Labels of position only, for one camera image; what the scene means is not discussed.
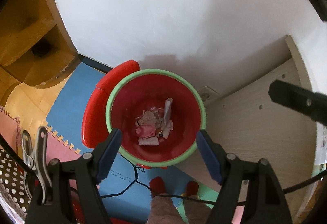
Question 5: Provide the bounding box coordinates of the trash pile in bucket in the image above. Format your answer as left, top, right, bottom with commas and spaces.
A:
135, 98, 174, 146

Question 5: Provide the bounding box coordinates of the red green-rimmed trash bucket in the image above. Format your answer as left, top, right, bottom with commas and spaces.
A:
105, 69, 206, 168

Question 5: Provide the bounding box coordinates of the red plastic stool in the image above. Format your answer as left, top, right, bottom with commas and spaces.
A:
82, 60, 140, 149

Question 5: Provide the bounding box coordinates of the metal spring clamp left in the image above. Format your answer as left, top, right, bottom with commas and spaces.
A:
22, 126, 52, 205

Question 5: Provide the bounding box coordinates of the red slipper left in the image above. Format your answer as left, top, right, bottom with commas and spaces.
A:
149, 176, 166, 197

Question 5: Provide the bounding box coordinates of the red slipper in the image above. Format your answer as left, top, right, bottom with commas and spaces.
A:
186, 181, 199, 197
149, 176, 166, 197

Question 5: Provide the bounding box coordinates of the red slipper right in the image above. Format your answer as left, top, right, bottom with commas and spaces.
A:
186, 181, 199, 197

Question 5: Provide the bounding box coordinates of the black polka dot fabric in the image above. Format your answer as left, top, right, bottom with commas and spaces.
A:
1, 149, 30, 218

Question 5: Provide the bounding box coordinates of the wooden shelf cabinet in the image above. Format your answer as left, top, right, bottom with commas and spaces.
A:
1, 0, 80, 106

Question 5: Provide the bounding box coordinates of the black cable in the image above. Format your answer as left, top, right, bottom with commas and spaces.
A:
70, 152, 327, 208

